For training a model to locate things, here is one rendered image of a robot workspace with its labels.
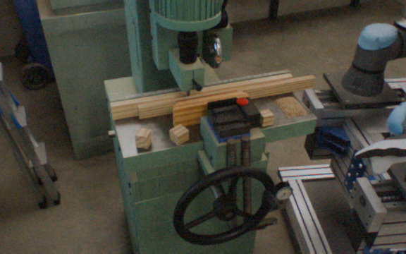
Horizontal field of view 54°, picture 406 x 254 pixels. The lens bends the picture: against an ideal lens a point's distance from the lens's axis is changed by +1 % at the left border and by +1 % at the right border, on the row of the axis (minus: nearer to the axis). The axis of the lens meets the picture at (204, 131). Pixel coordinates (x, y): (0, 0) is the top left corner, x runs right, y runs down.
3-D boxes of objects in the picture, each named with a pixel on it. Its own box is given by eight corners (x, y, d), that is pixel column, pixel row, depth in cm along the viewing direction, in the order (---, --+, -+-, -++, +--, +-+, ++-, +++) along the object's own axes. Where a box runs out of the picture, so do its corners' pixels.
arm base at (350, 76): (371, 74, 160) (379, 52, 153) (390, 95, 148) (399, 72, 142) (335, 76, 158) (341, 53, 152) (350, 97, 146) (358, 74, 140)
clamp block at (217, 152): (213, 171, 107) (215, 147, 102) (198, 140, 117) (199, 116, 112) (263, 160, 111) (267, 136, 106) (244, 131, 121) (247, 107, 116)
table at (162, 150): (130, 199, 103) (128, 183, 100) (112, 128, 126) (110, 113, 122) (331, 152, 119) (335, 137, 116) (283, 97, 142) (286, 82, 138)
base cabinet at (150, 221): (147, 319, 163) (132, 205, 118) (122, 212, 205) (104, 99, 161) (248, 288, 175) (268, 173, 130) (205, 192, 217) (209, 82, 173)
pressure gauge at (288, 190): (273, 206, 132) (277, 189, 127) (268, 197, 135) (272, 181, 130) (290, 202, 134) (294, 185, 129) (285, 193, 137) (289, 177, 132)
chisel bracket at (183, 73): (181, 97, 115) (181, 71, 109) (169, 73, 125) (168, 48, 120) (205, 92, 117) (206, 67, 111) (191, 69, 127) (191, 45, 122)
